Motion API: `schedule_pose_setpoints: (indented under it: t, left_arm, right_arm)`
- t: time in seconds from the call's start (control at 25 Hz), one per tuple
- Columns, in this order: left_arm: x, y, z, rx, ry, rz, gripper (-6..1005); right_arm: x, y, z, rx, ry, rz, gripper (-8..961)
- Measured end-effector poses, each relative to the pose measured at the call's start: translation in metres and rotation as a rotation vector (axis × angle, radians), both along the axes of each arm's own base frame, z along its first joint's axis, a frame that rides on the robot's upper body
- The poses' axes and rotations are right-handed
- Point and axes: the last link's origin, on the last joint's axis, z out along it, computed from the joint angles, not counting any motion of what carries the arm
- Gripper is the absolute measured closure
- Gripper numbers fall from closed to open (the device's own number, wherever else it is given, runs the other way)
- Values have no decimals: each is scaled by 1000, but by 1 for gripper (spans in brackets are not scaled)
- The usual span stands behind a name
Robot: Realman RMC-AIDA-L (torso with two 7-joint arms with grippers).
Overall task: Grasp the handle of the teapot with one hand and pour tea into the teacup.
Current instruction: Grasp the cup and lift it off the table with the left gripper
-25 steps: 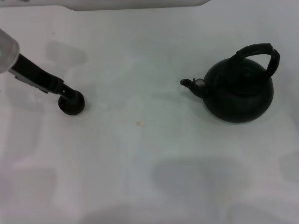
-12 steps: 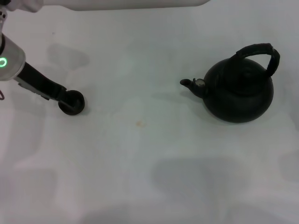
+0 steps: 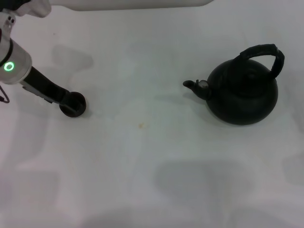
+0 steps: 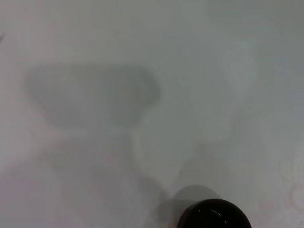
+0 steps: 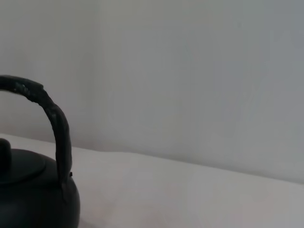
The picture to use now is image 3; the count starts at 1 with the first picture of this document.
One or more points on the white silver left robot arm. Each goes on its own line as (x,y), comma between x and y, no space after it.
(16,64)

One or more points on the white rounded panel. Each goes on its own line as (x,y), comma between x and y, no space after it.
(118,4)

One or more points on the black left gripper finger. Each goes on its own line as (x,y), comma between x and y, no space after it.
(71,107)
(71,97)

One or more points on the small black teacup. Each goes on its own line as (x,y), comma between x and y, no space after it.
(71,116)

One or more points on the black round teapot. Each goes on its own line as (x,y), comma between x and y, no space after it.
(242,99)

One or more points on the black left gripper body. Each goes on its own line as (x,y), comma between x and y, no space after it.
(45,85)

